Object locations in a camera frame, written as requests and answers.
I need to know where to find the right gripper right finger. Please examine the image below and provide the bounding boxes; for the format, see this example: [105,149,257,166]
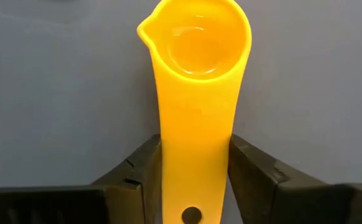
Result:
[223,134,362,224]

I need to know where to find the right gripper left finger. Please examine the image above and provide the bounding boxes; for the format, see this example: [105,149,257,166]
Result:
[0,134,162,224]

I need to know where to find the yellow measuring cup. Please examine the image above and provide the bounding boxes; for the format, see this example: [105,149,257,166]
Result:
[136,0,253,224]

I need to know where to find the blue-grey table mat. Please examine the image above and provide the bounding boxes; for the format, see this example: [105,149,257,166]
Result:
[0,0,362,224]

